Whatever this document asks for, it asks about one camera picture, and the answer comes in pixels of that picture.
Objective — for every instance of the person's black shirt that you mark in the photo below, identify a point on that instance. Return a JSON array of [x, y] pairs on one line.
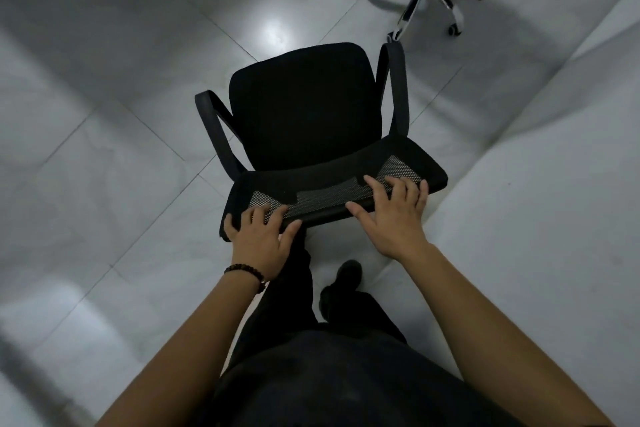
[[350, 381]]

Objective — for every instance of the person's right hand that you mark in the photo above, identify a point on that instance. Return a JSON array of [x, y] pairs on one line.
[[397, 224]]

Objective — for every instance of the person's left thumb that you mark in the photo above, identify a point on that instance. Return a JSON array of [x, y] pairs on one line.
[[291, 234]]

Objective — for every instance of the person's left forearm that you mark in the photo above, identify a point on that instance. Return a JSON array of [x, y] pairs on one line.
[[185, 351]]

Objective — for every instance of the person's black shoe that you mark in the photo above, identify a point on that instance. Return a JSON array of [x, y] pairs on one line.
[[345, 281]]

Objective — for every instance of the person's left little finger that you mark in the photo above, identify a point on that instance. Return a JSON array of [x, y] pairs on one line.
[[230, 227]]

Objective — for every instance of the person's black trousers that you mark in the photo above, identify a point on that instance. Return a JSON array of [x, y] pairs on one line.
[[295, 291]]

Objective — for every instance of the person's right middle finger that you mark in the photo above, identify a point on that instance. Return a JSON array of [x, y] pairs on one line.
[[396, 189]]

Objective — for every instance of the person's left middle finger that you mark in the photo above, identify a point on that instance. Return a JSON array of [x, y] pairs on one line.
[[262, 215]]

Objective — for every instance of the person's right little finger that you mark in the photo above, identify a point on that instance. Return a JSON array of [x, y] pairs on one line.
[[423, 194]]

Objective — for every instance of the person's right forearm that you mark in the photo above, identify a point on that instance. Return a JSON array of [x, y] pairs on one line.
[[495, 336]]

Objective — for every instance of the person's right thumb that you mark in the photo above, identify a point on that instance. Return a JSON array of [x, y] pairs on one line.
[[362, 216]]

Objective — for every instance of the person's left hand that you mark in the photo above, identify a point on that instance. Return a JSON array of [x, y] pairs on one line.
[[257, 246]]

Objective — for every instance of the black mesh office chair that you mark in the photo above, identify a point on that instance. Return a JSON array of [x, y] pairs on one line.
[[305, 106]]

